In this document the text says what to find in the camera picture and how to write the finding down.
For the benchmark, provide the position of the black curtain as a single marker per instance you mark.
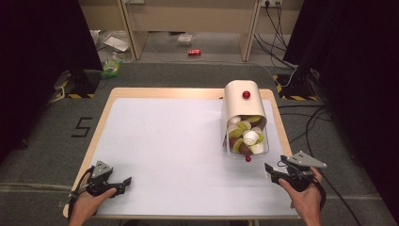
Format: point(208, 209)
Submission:
point(37, 62)
point(360, 78)

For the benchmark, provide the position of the person's left hand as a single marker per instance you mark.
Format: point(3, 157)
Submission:
point(86, 207)

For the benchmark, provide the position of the white wall socket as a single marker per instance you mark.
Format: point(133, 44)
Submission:
point(271, 2)

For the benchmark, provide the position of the clear plastic package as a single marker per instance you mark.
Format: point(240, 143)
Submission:
point(185, 39)

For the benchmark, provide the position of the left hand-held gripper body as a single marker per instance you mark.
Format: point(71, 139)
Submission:
point(102, 172)

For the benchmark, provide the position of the person's right hand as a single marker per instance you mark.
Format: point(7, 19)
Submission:
point(309, 207)

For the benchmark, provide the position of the green yellow plastic bag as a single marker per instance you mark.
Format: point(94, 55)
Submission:
point(111, 67)

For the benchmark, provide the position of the beige wooden desk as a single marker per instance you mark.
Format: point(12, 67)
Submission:
point(188, 15)

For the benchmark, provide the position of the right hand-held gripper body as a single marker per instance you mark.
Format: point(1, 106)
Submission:
point(299, 175)

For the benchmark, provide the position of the pile of coffee capsules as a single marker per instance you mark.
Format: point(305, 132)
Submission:
point(247, 136)

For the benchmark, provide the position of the stand base hazard tape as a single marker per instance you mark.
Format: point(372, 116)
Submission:
point(78, 84)
point(296, 89)

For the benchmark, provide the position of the cream capsule box red knob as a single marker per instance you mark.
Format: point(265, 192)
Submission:
point(243, 102)

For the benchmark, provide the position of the red drink can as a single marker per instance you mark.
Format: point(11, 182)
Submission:
point(194, 52)

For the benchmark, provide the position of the white table mat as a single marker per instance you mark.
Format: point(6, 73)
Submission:
point(175, 150)

